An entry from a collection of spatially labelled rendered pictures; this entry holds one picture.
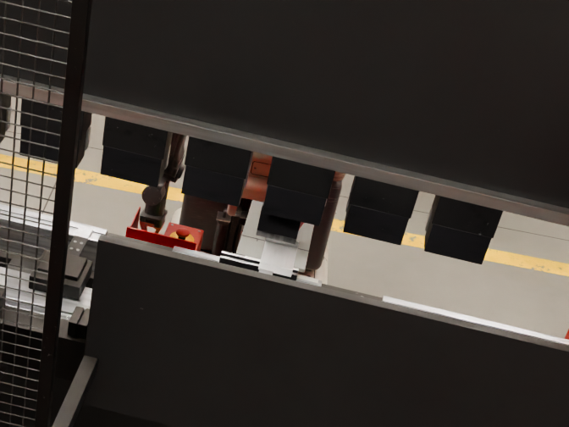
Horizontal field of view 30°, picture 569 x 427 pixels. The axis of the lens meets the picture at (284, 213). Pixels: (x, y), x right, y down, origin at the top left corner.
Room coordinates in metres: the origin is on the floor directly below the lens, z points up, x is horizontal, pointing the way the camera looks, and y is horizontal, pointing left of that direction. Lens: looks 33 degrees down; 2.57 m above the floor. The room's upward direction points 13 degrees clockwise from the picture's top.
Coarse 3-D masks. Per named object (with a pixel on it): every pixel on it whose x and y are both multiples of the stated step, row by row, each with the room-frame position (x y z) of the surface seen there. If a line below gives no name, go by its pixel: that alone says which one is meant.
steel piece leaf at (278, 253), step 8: (272, 240) 2.27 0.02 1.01; (264, 248) 2.24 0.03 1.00; (272, 248) 2.24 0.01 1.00; (280, 248) 2.25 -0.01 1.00; (288, 248) 2.26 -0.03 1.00; (296, 248) 2.27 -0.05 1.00; (264, 256) 2.20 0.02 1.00; (272, 256) 2.21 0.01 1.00; (280, 256) 2.22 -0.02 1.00; (288, 256) 2.23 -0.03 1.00; (272, 264) 2.18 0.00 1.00; (280, 264) 2.18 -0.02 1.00; (288, 264) 2.19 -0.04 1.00
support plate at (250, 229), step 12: (252, 204) 2.43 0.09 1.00; (252, 216) 2.37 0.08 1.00; (252, 228) 2.32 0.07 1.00; (312, 228) 2.38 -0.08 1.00; (240, 240) 2.25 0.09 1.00; (252, 240) 2.26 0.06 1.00; (300, 240) 2.31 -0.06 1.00; (240, 252) 2.20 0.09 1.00; (252, 252) 2.21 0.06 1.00; (300, 252) 2.26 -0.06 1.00; (300, 264) 2.21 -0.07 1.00
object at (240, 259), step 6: (222, 252) 2.18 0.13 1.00; (228, 252) 2.19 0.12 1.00; (222, 258) 2.16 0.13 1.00; (228, 258) 2.16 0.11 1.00; (234, 258) 2.17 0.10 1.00; (240, 258) 2.18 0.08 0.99; (246, 258) 2.18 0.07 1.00; (234, 264) 2.16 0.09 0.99; (240, 264) 2.16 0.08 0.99; (246, 264) 2.16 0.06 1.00; (252, 264) 2.16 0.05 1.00; (258, 264) 2.17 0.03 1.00; (258, 270) 2.16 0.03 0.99; (294, 270) 2.18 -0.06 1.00; (282, 276) 2.16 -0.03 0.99; (294, 276) 2.16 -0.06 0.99
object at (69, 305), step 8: (0, 272) 1.92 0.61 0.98; (8, 272) 1.93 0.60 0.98; (16, 272) 1.94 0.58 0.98; (0, 280) 1.89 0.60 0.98; (8, 280) 1.90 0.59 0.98; (16, 280) 1.91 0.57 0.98; (24, 280) 1.91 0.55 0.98; (8, 288) 1.87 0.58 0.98; (16, 288) 1.88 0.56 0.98; (24, 288) 1.89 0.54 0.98; (88, 288) 1.94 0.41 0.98; (8, 296) 1.85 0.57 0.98; (16, 296) 1.86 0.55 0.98; (24, 296) 1.86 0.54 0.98; (40, 296) 1.87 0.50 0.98; (80, 296) 1.91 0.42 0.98; (88, 296) 1.91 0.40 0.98; (8, 304) 1.82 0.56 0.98; (16, 304) 1.83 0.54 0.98; (24, 304) 1.83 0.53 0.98; (40, 304) 1.85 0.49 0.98; (64, 304) 1.86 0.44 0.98; (72, 304) 1.87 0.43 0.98; (80, 304) 1.88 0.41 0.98; (88, 304) 1.88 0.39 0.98; (40, 312) 1.82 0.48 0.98; (64, 312) 1.84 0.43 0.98; (72, 312) 1.84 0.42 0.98
